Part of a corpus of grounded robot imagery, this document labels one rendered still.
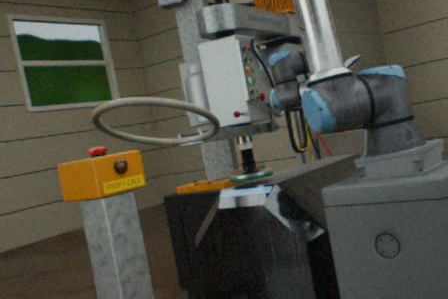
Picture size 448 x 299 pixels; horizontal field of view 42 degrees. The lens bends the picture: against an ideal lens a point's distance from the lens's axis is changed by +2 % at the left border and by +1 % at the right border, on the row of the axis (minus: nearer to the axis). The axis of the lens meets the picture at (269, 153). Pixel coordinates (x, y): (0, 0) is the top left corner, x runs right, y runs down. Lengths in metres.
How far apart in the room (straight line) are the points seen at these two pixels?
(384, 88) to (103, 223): 1.00
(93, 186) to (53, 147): 8.25
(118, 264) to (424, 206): 0.90
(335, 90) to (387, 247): 0.50
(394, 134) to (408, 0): 6.24
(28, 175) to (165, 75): 2.96
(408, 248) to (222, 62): 1.40
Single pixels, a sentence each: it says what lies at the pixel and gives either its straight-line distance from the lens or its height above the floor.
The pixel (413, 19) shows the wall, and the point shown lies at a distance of 7.97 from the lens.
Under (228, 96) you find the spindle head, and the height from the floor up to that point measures 1.25.
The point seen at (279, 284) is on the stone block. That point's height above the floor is 0.35.
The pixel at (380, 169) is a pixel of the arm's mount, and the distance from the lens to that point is 1.83.
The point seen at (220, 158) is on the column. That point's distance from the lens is 3.73.
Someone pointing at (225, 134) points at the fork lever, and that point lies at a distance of 2.57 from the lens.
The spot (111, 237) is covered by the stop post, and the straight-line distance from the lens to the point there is 1.19.
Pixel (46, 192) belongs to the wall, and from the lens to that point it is 9.27.
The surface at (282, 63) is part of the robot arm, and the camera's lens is 2.19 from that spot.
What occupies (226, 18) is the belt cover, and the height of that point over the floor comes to 1.60.
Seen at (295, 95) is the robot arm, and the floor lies 1.17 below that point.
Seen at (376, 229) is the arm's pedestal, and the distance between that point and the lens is 1.78.
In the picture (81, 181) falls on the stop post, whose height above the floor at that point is 1.04.
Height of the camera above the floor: 1.08
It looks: 3 degrees down
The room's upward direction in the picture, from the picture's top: 10 degrees counter-clockwise
